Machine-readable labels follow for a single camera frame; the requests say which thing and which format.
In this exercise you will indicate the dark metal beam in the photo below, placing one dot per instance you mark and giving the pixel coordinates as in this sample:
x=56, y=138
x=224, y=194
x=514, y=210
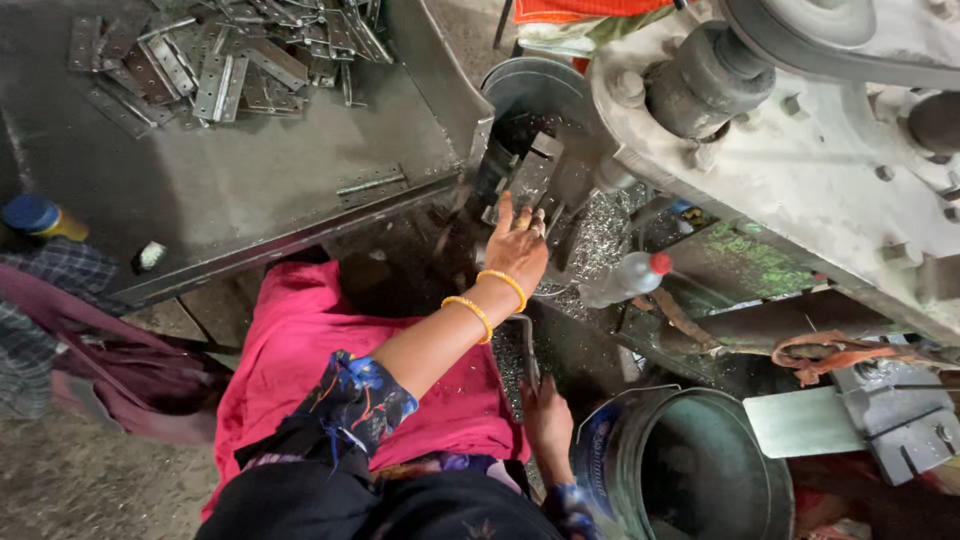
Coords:
x=787, y=315

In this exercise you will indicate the round grey metal tin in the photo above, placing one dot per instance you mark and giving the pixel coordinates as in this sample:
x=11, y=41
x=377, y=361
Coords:
x=529, y=86

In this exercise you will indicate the large metal bucket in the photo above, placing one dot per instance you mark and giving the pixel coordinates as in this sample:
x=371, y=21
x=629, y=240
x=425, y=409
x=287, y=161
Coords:
x=675, y=465

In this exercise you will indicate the person's black garment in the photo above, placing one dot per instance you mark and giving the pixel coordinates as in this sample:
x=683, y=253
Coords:
x=360, y=510

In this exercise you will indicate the yellow bottle with blue cap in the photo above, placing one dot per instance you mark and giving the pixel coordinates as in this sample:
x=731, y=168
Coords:
x=37, y=217

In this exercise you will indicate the grey metal clamp bracket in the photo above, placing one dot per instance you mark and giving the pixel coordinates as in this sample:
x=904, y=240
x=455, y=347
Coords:
x=892, y=420

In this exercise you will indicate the clear bottle with red cap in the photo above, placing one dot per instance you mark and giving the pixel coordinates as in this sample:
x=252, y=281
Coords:
x=622, y=280

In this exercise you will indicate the orange rag strip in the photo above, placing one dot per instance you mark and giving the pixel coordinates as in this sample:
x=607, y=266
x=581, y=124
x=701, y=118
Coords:
x=821, y=356

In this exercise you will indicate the grey metal hinge plate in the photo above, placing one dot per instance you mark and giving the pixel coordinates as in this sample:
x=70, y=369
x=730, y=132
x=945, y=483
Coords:
x=527, y=180

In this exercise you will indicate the person's right hand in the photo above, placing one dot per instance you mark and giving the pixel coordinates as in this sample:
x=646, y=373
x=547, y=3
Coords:
x=547, y=431

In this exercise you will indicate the person's right fingers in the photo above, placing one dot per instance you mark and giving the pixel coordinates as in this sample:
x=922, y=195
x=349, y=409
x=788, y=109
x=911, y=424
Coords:
x=537, y=394

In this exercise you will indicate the orange cloth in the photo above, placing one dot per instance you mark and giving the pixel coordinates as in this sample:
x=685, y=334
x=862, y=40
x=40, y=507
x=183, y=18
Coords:
x=585, y=9

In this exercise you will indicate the heap of metal shavings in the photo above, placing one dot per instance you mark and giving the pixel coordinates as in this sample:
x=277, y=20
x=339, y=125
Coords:
x=596, y=240

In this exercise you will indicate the checkered grey cloth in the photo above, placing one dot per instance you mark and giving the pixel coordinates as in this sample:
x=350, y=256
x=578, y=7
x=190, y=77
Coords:
x=30, y=360

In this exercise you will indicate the brown rag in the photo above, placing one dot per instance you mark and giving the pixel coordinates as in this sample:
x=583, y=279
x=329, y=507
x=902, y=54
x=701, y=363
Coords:
x=679, y=319

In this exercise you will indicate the small white lump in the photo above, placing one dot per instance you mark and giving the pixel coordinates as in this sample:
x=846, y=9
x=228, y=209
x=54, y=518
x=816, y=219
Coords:
x=151, y=256

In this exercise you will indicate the large grey press machine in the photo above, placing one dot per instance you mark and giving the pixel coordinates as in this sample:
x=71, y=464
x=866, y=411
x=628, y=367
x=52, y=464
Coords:
x=810, y=150

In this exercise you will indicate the yellow bangle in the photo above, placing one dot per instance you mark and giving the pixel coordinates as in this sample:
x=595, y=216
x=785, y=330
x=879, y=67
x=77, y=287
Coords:
x=474, y=309
x=507, y=283

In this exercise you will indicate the person's left hand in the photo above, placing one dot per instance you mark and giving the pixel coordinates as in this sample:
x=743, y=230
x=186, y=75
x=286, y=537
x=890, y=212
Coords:
x=517, y=251

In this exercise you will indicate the maroon cloth bag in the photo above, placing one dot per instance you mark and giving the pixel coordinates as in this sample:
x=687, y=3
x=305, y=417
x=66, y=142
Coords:
x=135, y=367

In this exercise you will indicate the pile of metal hinges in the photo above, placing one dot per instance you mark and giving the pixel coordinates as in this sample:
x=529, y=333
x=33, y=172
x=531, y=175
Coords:
x=225, y=67

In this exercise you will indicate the person's pink garment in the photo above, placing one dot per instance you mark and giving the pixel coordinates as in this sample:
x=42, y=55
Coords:
x=300, y=352

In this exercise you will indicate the single flat metal hinge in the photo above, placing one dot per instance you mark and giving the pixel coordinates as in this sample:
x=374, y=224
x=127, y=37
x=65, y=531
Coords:
x=371, y=184

